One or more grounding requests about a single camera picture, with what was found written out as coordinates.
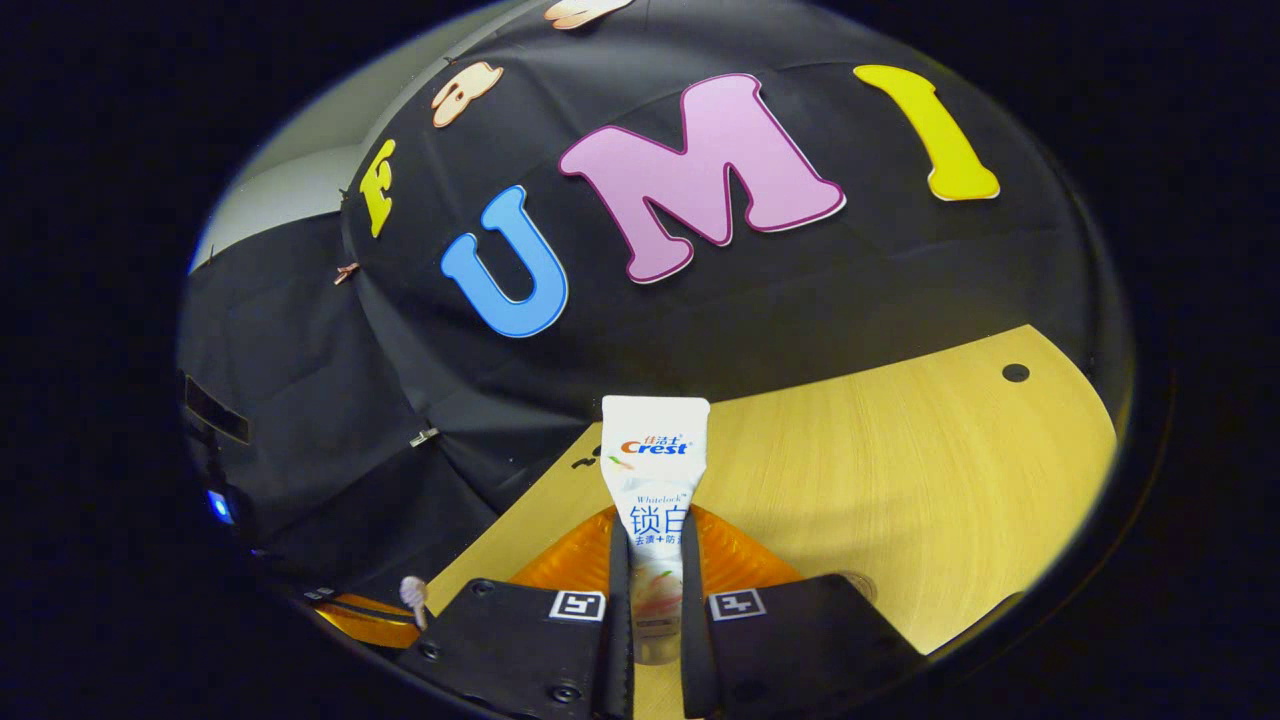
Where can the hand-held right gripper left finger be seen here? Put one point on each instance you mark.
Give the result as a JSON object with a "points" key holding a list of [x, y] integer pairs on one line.
{"points": [[620, 650]]}

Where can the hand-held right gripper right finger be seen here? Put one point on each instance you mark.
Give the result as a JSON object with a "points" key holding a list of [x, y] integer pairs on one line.
{"points": [[697, 660]]}

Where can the black backdrop cloth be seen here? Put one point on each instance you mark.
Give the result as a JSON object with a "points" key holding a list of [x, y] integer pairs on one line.
{"points": [[800, 300]]}

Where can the dark box with blue light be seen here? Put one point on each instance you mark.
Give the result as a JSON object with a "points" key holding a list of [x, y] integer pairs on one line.
{"points": [[215, 415]]}

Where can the wooden desktop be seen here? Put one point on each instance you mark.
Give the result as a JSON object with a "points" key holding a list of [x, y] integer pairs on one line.
{"points": [[900, 480]]}

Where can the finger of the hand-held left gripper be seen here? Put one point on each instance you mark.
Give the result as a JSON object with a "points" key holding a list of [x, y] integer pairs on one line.
{"points": [[370, 620]]}

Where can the white toothpaste tube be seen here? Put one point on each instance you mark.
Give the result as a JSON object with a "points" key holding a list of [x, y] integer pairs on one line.
{"points": [[655, 470]]}

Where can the small copper cloth clip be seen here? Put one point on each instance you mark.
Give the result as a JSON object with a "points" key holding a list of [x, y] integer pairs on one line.
{"points": [[346, 272]]}

